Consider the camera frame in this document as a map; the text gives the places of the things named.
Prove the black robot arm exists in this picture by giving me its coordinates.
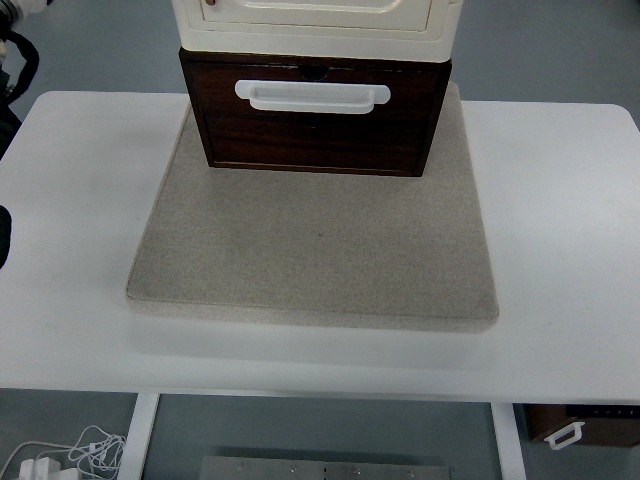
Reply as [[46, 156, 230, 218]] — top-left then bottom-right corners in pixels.
[[1, 0, 48, 141]]

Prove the dark wooden cabinet base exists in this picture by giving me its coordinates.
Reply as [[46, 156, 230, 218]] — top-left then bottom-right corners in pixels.
[[178, 46, 454, 178]]

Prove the cream upper cabinet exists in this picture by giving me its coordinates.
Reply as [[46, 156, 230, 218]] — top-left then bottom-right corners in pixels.
[[172, 1, 463, 63]]

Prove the beige fabric pad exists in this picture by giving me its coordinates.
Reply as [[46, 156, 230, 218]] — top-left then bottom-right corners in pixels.
[[126, 84, 499, 331]]

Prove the white table leg right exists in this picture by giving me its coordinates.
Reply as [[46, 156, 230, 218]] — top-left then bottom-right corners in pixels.
[[491, 402, 527, 480]]

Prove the white table leg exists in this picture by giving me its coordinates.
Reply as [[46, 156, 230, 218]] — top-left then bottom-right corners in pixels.
[[117, 393, 160, 480], [491, 402, 527, 480]]

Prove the white table leg left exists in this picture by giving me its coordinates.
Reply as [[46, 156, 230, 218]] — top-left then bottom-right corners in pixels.
[[117, 393, 160, 480]]

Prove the white power adapter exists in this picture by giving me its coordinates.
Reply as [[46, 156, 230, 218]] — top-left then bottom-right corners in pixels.
[[18, 457, 82, 480]]

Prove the white drawer handle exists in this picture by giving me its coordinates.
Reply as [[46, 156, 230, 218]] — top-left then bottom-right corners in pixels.
[[234, 80, 391, 115]]

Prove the brown box with white handle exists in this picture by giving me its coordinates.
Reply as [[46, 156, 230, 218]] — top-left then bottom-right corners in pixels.
[[523, 404, 639, 450]]

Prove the white cable bundle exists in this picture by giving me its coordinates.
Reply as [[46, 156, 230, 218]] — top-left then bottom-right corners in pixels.
[[0, 425, 127, 480]]

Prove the black sleeved cable loop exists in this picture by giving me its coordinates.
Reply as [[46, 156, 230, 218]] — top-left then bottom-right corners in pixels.
[[0, 203, 13, 271]]

